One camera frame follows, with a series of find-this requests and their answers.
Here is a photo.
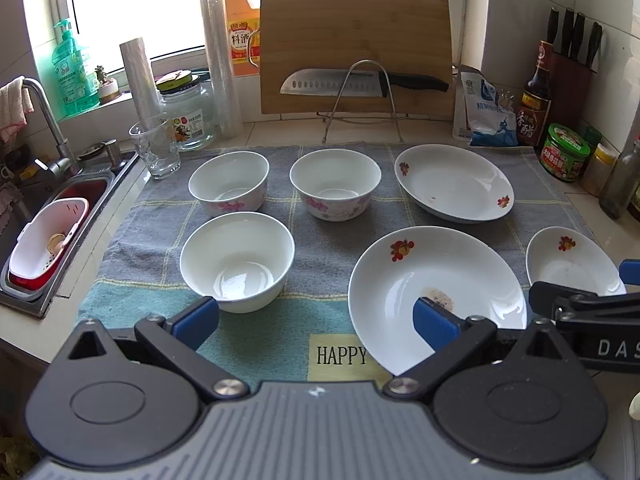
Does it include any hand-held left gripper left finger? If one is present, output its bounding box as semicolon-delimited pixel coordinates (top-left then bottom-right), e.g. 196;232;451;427
65;296;251;403

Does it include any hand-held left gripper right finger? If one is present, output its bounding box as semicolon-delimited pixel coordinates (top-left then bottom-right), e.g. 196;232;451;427
382;296;576;403

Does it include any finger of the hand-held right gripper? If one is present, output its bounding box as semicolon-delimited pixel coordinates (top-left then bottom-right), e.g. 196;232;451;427
529;281;640;333
619;259;640;289

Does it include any small white plate fruit print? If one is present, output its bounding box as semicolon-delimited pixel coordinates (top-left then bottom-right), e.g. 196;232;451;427
525;226;627;297

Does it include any stained white plate fruit print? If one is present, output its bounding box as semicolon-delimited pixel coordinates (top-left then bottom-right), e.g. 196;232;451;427
348;226;528;377

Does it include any plain white bowl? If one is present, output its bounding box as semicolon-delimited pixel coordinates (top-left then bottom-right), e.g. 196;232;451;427
180;211;296;315

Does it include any large white plate fruit print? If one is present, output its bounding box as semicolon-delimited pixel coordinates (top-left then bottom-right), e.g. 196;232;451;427
394;144;516;225

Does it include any white bowl pink floral print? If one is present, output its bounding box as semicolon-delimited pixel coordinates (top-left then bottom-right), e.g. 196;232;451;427
188;150;271;213
289;149;383;222

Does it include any clear glass bottle red cap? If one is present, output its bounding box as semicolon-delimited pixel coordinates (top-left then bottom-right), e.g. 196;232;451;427
599;135;640;221

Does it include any yellow cap spice bottle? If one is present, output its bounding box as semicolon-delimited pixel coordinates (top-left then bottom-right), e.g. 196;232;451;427
580;142;618;197

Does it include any green lid sauce jar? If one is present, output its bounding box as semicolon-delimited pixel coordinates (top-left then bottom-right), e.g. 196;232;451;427
540;124;592;183

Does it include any grey checked dish towel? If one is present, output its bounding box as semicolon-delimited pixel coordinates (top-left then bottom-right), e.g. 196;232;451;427
77;142;608;386

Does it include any steel sink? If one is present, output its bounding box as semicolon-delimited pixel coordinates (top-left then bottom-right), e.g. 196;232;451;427
0;150;142;321

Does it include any clear drinking glass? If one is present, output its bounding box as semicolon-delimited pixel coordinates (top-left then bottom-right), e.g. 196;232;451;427
128;115;182;181

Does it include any red basin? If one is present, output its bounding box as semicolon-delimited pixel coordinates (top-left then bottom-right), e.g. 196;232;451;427
7;177;111;293

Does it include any white strainer basket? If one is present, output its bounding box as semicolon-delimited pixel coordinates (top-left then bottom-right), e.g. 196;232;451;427
9;197;91;281

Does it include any steel sink dispenser knob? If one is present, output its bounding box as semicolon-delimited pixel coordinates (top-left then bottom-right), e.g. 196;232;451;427
102;140;128;171

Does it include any dark vinegar bottle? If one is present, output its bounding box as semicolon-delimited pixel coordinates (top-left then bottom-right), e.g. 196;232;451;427
520;40;556;147

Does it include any white and blue salt bag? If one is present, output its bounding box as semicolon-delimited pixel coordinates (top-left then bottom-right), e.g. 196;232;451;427
452;65;521;148

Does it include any dark red knife block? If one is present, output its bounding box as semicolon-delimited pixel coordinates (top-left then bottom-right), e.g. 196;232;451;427
550;52;598;133

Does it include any glass jar with lid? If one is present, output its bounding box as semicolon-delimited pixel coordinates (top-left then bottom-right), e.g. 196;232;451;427
156;71;217;152

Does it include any colourful printed bag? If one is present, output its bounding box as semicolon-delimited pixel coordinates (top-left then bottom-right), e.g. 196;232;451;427
0;435;41;480

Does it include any small potted plant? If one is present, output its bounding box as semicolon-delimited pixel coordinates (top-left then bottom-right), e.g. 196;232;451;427
94;65;122;106

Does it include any steel faucet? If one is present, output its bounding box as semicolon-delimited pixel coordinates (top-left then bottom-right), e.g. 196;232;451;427
20;77;81;181

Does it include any plastic wrap roll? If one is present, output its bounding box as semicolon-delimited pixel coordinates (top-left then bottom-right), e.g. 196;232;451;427
119;37;161;126

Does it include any clear plastic cup stack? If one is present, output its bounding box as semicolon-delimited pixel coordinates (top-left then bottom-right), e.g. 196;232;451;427
200;0;245;140

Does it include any green dish soap bottle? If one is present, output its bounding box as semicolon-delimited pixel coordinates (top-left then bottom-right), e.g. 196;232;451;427
52;18;101;116

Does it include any pink cloth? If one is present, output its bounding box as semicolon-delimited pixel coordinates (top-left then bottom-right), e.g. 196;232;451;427
0;76;36;143

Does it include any bamboo cutting board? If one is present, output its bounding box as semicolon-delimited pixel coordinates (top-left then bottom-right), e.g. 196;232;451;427
259;0;456;116

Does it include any orange cooking wine jug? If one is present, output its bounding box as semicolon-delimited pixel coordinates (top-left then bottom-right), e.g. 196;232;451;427
223;0;263;78

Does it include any black handled kitchen knife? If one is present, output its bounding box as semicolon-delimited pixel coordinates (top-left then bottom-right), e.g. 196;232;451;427
279;69;450;98

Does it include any metal wire rack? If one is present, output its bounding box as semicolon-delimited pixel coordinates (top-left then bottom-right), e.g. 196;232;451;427
316;59;412;143

